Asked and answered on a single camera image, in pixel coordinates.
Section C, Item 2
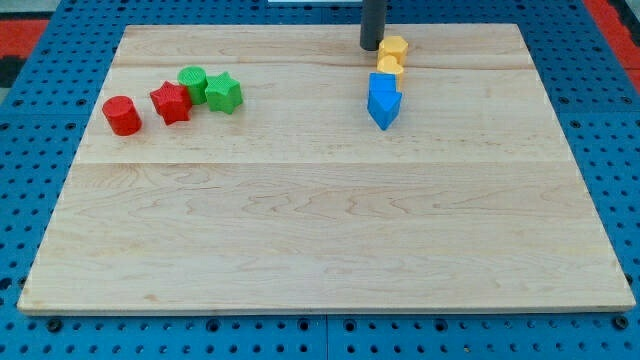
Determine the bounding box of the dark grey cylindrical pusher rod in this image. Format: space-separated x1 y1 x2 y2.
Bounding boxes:
359 0 387 51

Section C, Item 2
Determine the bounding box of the green star block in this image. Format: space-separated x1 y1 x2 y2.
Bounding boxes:
205 72 243 114

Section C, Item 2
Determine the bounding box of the red star block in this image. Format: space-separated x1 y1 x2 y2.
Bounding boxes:
150 81 192 126

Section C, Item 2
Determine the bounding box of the yellow hexagon block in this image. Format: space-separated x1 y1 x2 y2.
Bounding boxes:
378 35 409 65

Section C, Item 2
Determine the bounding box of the yellow heart block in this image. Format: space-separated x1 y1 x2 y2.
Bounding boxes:
377 55 405 91

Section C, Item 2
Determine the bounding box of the blue cube block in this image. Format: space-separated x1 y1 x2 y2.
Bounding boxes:
369 73 397 93

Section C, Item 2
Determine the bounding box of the blue triangle block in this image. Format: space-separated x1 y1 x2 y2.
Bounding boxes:
367 91 402 131

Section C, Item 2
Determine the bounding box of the green cylinder block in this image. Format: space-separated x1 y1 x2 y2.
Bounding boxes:
177 66 208 105

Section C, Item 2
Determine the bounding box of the light wooden board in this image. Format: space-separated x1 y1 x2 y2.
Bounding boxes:
18 24 635 316

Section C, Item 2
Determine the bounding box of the red cylinder block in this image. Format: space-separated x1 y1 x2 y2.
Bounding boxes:
102 95 142 136

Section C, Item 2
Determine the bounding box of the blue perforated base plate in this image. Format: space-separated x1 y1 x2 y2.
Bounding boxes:
1 0 639 359

